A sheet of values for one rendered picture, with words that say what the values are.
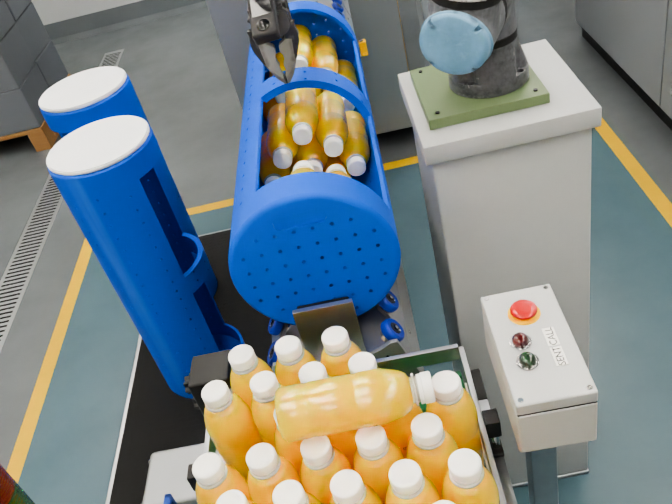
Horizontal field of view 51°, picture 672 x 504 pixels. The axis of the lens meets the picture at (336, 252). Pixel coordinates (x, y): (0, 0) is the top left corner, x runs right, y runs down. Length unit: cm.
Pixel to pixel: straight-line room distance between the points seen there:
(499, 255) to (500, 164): 22
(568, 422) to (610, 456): 125
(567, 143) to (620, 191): 173
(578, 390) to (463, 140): 55
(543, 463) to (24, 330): 253
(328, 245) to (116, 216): 88
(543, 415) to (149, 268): 132
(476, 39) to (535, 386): 54
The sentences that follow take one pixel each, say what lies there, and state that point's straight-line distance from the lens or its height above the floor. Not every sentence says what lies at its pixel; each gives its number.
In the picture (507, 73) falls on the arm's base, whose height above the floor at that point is 121.
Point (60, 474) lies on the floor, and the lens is 263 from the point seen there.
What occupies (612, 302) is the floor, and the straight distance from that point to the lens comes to 259.
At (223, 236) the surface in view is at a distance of 299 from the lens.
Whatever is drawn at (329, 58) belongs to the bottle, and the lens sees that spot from 175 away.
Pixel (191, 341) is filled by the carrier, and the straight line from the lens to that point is 217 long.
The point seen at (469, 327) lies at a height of 66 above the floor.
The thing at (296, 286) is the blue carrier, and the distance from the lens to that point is 118.
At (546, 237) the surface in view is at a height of 87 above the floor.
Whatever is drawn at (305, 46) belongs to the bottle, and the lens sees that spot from 174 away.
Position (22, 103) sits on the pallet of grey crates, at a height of 32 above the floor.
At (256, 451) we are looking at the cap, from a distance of 93.
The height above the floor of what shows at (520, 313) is 111.
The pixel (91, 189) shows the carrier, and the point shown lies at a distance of 186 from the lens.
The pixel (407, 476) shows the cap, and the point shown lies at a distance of 86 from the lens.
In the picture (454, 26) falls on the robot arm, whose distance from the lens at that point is 116.
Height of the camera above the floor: 181
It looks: 38 degrees down
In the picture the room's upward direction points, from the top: 16 degrees counter-clockwise
